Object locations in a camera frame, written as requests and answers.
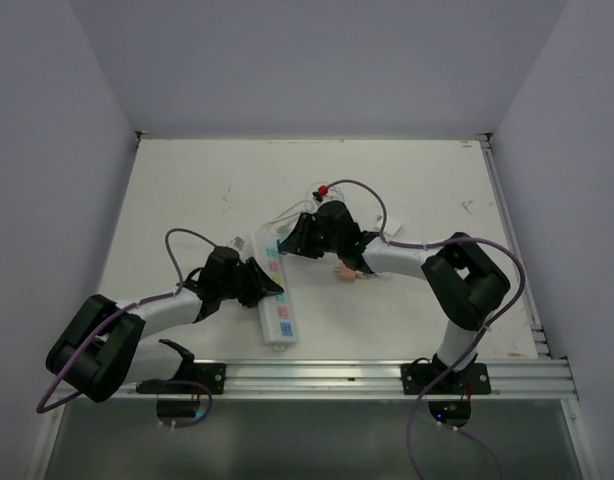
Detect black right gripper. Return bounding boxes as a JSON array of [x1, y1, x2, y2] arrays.
[[280, 212, 342, 259]]

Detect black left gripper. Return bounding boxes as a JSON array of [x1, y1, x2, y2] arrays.
[[219, 257, 281, 307]]

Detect white power strip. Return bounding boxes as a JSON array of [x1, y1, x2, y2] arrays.
[[249, 230, 298, 351]]

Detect mint green charging cable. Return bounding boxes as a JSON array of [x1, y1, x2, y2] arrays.
[[304, 179, 358, 211]]

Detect orange charger plug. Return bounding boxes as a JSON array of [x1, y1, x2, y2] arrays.
[[334, 265, 358, 282]]

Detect white charger plug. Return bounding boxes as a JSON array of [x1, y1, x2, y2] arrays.
[[376, 215, 402, 237]]

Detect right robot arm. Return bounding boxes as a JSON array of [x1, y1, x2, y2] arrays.
[[279, 201, 510, 393]]

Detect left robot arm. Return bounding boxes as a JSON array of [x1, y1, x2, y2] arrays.
[[46, 246, 284, 403]]

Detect white power strip cord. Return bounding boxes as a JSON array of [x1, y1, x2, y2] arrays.
[[264, 199, 313, 235]]

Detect aluminium table rail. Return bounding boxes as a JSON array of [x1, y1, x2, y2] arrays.
[[111, 357, 578, 401]]

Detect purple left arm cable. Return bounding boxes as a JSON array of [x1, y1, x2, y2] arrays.
[[35, 228, 223, 414]]

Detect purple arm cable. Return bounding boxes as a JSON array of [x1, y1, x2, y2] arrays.
[[35, 228, 223, 414], [329, 178, 526, 480]]

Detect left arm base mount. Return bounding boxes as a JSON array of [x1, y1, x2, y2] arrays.
[[130, 339, 226, 430]]

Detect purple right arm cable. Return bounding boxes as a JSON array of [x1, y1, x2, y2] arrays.
[[329, 178, 526, 480]]

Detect right side aluminium rail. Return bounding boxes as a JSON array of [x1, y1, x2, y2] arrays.
[[476, 133, 552, 359]]

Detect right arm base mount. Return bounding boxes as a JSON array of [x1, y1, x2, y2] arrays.
[[400, 357, 492, 428]]

